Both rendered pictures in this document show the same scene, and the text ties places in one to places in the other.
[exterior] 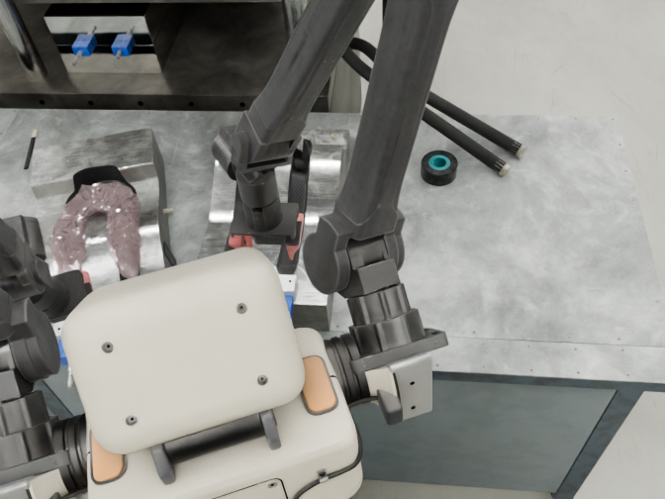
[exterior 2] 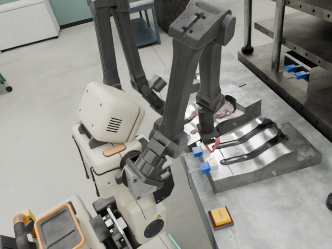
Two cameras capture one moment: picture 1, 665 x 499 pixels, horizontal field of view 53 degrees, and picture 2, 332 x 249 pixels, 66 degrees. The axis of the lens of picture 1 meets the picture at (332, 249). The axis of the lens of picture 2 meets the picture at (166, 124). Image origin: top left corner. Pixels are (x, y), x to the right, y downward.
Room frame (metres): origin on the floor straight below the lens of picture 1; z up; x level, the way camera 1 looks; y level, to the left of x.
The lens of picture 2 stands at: (0.36, -0.63, 1.76)
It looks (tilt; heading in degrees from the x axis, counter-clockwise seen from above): 37 degrees down; 76
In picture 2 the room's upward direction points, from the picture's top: 13 degrees counter-clockwise
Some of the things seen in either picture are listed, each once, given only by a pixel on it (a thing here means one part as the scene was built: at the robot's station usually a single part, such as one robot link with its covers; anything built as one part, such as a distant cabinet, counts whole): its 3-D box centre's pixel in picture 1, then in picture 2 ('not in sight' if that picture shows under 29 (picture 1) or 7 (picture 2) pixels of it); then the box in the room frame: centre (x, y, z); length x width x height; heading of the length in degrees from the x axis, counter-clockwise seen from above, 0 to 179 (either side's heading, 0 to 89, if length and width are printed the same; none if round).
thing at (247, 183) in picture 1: (255, 179); (206, 112); (0.70, 0.10, 1.18); 0.07 x 0.06 x 0.07; 28
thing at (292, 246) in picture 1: (281, 239); (210, 142); (0.70, 0.08, 1.05); 0.07 x 0.07 x 0.09; 81
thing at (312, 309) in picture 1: (276, 207); (254, 148); (0.93, 0.11, 0.87); 0.50 x 0.26 x 0.14; 170
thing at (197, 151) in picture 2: not in sight; (195, 152); (0.68, 0.21, 0.89); 0.13 x 0.05 x 0.05; 170
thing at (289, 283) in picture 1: (279, 313); (202, 168); (0.66, 0.11, 0.89); 0.13 x 0.05 x 0.05; 170
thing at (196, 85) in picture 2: not in sight; (199, 81); (1.05, 0.90, 0.84); 0.20 x 0.15 x 0.07; 170
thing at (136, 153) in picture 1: (100, 237); (212, 114); (0.91, 0.47, 0.86); 0.50 x 0.26 x 0.11; 7
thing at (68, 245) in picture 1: (96, 224); (211, 109); (0.91, 0.47, 0.90); 0.26 x 0.18 x 0.08; 7
